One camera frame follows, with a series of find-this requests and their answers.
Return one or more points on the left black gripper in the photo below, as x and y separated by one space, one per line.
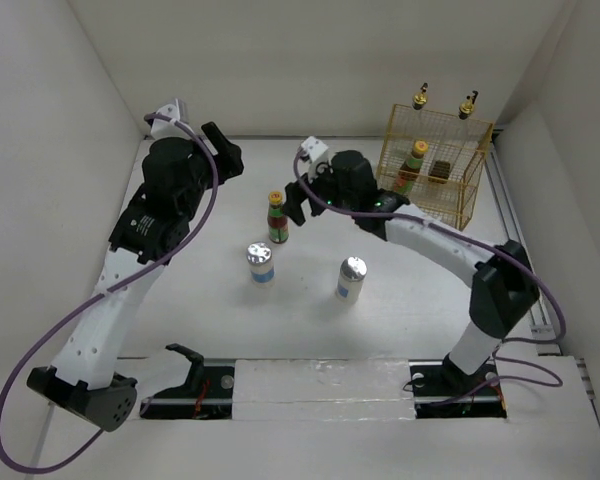
228 162

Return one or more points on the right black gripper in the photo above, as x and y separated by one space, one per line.
293 202

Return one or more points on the clear glass oil bottle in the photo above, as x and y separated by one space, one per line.
415 126

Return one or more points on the dark liquid glass bottle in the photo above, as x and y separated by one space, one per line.
452 141

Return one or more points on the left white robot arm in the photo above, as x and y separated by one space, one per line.
82 378

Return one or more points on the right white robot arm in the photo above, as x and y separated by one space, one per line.
499 277

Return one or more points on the left silver lid shaker jar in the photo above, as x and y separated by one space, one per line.
259 256

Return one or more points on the silver lid shaker jar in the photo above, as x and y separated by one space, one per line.
259 256
352 274

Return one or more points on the right silver lid shaker jar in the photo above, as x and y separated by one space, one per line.
352 274

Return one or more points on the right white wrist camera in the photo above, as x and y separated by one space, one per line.
314 150

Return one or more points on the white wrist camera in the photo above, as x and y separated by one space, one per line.
314 150
163 127

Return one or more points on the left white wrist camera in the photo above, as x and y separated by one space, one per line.
163 127

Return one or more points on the yellow wire rack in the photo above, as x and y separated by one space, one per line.
453 202

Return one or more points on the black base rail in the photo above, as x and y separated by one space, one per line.
319 390

